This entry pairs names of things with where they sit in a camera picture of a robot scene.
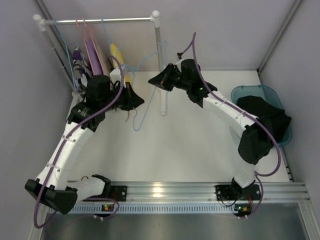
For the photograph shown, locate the light blue wire hanger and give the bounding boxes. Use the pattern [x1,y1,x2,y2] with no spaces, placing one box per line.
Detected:
[116,39,170,132]

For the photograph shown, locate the yellow trousers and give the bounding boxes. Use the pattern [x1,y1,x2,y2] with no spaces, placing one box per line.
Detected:
[112,43,132,84]

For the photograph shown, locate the black trousers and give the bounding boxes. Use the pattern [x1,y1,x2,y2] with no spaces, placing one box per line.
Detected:
[236,95,292,144]

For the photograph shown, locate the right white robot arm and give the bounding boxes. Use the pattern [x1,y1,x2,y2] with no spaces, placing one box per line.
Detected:
[148,59,273,199]

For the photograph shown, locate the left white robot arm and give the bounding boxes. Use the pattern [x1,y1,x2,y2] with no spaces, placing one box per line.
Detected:
[25,75,145,214]

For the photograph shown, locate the purple trousers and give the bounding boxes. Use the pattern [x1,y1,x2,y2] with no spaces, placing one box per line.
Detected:
[84,39,103,75]

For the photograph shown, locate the blue hanger far left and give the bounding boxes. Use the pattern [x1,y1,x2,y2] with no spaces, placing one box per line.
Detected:
[53,18,78,92]

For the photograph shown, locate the grey trousers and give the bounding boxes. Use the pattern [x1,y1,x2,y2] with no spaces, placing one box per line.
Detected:
[94,44,135,112]

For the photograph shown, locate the teal plastic basin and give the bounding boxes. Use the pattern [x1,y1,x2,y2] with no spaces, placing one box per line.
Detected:
[230,84,293,150]

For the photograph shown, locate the white metal clothes rack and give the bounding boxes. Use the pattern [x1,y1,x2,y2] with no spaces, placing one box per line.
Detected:
[32,10,171,121]

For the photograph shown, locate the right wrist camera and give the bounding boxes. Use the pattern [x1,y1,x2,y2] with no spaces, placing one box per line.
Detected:
[176,52,185,66]

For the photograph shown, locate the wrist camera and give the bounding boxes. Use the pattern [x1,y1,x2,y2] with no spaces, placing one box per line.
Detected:
[109,66,131,85]
[176,52,185,66]

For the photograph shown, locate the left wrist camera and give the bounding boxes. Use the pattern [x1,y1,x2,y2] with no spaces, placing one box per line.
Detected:
[109,66,131,85]

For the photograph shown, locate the pink wire hanger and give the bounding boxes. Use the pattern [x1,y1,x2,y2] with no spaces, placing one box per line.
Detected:
[75,18,101,76]
[86,24,109,76]

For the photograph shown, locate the aluminium mounting rail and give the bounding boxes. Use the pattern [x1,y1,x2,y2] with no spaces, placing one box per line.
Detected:
[61,181,310,218]

